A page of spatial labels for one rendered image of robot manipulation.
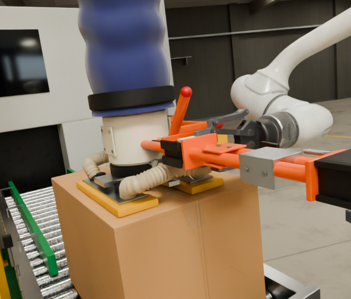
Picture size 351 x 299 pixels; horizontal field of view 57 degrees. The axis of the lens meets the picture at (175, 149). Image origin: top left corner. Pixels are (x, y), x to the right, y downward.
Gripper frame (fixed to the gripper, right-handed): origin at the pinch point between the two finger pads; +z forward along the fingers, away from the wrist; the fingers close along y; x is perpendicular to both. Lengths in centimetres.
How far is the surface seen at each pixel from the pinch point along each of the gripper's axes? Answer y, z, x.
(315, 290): 47, -35, -1
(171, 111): 13, -164, 280
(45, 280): 54, 25, 75
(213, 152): -1.4, 3.7, -10.4
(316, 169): -1.4, 3.9, -29.9
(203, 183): 10.9, -8.3, 10.1
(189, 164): 1.8, 3.6, -2.6
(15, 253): 49, 32, 97
